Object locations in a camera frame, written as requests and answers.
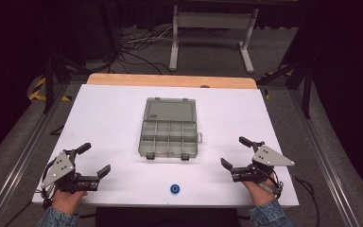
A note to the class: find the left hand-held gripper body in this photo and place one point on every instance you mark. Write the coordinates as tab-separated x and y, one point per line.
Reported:
63	176

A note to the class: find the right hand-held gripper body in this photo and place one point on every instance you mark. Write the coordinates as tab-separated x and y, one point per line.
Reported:
266	156

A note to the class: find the person's left hand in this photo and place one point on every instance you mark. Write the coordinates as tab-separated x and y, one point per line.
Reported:
65	201

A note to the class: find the person's right hand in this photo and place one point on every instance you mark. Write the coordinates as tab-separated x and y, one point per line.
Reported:
260	193

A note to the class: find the small blue round wheel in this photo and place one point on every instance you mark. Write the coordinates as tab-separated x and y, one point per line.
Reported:
175	189

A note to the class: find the clear plastic compartment box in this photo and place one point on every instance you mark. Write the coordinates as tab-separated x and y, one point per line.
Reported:
169	132

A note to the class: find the yellow black hazard tape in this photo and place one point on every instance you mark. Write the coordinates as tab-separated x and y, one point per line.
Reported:
38	91

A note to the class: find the black metal stand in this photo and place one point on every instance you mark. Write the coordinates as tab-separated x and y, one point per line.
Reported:
305	82
48	78

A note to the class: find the wooden table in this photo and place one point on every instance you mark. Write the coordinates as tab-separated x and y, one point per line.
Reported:
170	80

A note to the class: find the grey metal stand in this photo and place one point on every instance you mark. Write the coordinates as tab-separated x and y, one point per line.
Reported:
214	20

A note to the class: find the aluminium floor rail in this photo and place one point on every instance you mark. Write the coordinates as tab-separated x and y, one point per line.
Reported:
22	157
324	151

